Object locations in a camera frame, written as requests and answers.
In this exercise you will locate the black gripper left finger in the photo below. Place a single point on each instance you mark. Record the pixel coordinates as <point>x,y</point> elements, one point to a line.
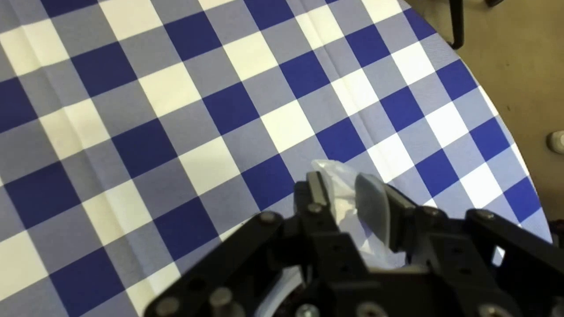
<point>328,250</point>

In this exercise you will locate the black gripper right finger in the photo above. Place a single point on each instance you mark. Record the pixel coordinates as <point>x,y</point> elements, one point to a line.
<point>396,225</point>

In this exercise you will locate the clear plastic measuring jar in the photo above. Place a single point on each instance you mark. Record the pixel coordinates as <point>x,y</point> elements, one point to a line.
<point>338,179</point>

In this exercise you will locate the black chair leg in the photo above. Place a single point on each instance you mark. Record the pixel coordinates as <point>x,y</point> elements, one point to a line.
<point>456,23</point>

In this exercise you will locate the blue white checkered tablecloth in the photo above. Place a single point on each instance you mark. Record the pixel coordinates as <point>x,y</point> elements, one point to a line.
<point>136,134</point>

